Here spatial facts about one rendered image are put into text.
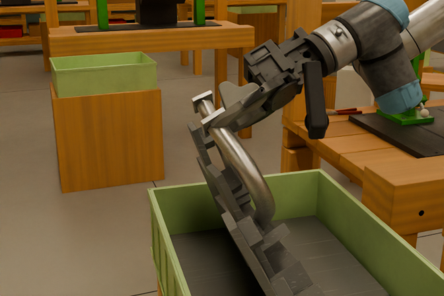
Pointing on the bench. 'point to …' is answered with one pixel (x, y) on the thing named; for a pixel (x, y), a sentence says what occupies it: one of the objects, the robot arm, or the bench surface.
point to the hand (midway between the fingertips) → (221, 129)
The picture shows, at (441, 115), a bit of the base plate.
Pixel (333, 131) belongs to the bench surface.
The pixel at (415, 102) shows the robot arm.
